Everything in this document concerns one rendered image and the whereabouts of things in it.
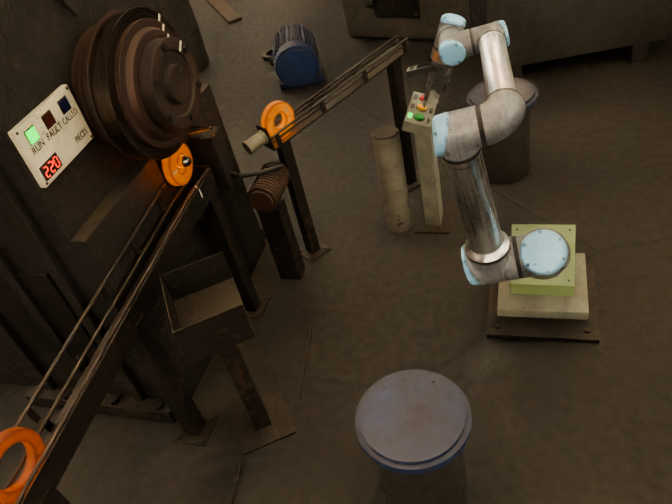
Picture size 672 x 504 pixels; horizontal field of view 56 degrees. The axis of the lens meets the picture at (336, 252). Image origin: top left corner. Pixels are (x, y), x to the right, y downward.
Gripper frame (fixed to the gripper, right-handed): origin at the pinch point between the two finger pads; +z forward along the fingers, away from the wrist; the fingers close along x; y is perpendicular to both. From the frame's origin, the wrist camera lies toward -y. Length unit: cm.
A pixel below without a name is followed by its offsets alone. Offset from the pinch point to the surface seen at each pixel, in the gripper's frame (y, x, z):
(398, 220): 4, -3, 61
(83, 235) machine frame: -87, -106, 9
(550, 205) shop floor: 69, 19, 45
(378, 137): -14.1, -1.1, 20.3
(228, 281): -44, -97, 21
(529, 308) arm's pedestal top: 58, -58, 36
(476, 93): 23, 48, 17
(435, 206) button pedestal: 18, 2, 51
